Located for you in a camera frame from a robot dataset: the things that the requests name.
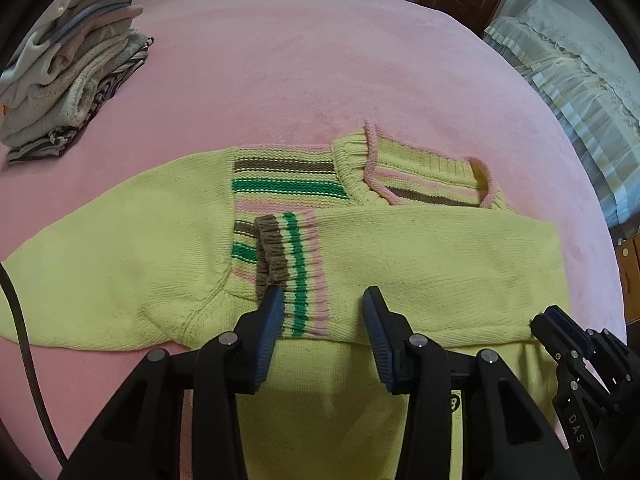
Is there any stack of folded clothes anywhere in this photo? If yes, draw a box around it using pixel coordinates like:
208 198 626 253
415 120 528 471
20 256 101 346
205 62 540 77
0 0 156 166

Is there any pink fleece blanket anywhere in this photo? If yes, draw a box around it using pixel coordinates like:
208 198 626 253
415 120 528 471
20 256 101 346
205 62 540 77
0 0 631 480

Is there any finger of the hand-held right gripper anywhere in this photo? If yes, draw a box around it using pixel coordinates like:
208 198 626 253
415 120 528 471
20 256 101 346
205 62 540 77
530 313 602 467
545 304 632 387

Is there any black cable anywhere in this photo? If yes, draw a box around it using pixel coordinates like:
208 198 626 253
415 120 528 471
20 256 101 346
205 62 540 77
0 262 68 466

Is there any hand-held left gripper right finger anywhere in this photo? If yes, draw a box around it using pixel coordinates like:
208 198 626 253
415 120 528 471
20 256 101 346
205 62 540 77
362 286 576 480

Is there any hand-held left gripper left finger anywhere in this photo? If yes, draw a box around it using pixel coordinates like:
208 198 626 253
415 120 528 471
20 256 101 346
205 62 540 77
60 285 286 480

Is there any yellow striped knit sweater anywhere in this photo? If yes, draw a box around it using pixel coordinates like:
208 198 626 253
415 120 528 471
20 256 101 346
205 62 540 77
0 122 563 480

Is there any cream lace furniture cover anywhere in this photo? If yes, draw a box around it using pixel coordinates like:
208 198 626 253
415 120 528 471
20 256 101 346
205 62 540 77
482 0 640 231

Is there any brown wooden cabinet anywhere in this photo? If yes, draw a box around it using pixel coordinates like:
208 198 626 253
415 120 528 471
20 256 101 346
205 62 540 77
612 232 640 331

